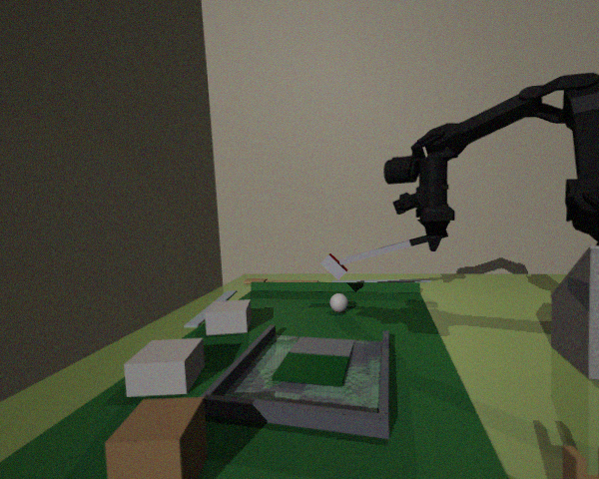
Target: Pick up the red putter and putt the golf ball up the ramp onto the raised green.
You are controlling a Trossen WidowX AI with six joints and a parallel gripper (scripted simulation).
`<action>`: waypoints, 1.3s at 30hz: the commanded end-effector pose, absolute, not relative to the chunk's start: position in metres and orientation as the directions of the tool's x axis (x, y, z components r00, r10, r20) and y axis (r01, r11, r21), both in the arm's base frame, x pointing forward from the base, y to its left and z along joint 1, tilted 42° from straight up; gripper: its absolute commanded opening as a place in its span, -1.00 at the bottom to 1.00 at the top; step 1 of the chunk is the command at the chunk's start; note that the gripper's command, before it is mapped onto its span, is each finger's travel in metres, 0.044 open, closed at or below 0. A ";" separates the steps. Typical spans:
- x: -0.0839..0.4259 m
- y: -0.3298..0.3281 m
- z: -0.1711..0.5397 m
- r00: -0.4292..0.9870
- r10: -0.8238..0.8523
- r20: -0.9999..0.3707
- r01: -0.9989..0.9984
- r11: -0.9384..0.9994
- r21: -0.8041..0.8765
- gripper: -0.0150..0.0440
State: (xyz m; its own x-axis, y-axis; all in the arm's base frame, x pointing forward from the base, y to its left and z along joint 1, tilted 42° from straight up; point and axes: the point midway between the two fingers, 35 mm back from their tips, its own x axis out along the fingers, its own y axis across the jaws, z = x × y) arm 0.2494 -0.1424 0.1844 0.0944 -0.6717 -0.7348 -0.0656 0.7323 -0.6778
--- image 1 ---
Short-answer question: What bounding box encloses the brown block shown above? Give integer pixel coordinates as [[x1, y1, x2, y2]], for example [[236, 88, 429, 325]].
[[105, 397, 208, 479]]

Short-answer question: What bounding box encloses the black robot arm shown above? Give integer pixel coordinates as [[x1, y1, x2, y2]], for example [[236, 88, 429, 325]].
[[383, 73, 599, 245]]

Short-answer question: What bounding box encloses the dark green flat mat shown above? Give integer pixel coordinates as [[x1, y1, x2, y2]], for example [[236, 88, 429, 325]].
[[0, 290, 508, 479]]

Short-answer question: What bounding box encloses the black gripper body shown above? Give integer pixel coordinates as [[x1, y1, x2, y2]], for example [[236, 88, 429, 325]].
[[416, 181, 454, 222]]

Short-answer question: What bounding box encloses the white golf ball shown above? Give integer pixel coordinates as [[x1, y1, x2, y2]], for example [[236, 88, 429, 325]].
[[329, 293, 348, 312]]

